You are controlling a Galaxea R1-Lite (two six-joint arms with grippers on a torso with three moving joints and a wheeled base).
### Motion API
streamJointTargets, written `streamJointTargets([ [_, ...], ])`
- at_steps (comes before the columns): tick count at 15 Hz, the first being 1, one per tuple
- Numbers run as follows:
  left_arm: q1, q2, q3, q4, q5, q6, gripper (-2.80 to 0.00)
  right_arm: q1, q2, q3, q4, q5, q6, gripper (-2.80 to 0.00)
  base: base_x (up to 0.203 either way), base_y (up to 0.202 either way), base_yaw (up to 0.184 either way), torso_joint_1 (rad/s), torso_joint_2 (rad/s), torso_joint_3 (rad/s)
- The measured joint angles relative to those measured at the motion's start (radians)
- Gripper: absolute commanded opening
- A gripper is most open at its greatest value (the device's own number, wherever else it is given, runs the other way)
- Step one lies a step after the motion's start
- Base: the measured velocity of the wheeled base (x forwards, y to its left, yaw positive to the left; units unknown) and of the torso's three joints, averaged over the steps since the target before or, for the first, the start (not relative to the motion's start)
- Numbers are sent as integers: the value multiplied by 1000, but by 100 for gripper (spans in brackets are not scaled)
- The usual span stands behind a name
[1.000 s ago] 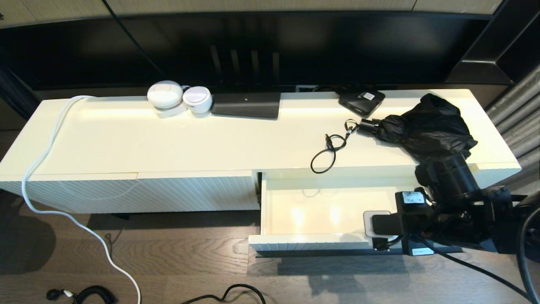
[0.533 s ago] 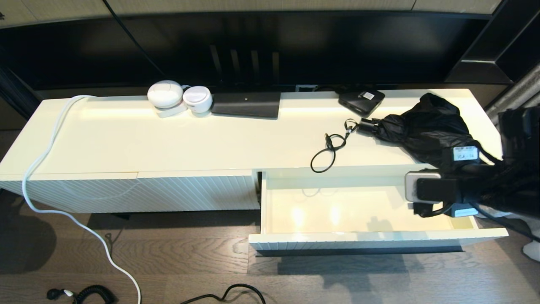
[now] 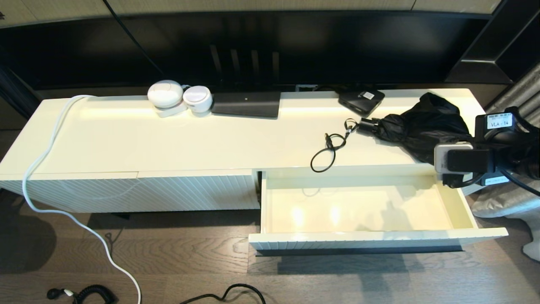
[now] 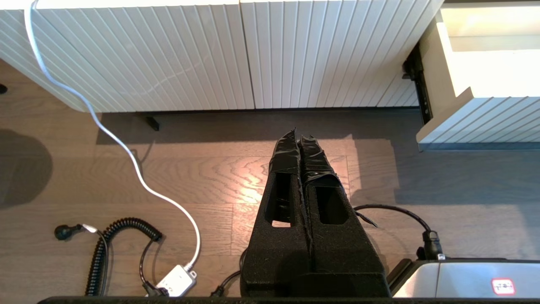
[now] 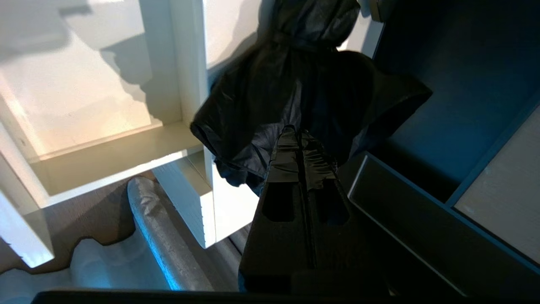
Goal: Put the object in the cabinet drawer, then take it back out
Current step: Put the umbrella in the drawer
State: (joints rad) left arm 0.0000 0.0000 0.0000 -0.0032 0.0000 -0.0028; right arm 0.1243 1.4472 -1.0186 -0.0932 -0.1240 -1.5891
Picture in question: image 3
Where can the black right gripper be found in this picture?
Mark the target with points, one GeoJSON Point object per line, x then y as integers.
{"type": "Point", "coordinates": [504, 147]}

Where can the black umbrella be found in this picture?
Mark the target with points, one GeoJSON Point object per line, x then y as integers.
{"type": "Point", "coordinates": [422, 126]}

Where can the white fluted drawer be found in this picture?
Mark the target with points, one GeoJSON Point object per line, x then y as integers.
{"type": "Point", "coordinates": [358, 211]}

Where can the white long TV cabinet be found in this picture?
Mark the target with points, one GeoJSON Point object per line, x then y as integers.
{"type": "Point", "coordinates": [168, 139]}

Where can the black set-top box white label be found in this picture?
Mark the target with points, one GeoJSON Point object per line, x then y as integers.
{"type": "Point", "coordinates": [358, 103]}

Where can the black television screen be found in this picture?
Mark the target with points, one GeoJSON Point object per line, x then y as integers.
{"type": "Point", "coordinates": [337, 42]}

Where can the black flat router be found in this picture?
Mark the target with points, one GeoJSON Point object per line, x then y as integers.
{"type": "Point", "coordinates": [246, 104]}

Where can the small white round device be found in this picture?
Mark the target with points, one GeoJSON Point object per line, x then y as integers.
{"type": "Point", "coordinates": [198, 99]}

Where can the white flat device base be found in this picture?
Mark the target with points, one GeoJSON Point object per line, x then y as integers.
{"type": "Point", "coordinates": [171, 112]}

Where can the large white round device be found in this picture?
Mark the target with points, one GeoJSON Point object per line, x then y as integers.
{"type": "Point", "coordinates": [165, 94]}

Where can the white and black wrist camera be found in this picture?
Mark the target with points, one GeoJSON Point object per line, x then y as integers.
{"type": "Point", "coordinates": [464, 160]}

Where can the black wall shelf unit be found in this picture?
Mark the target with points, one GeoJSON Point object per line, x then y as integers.
{"type": "Point", "coordinates": [506, 42]}

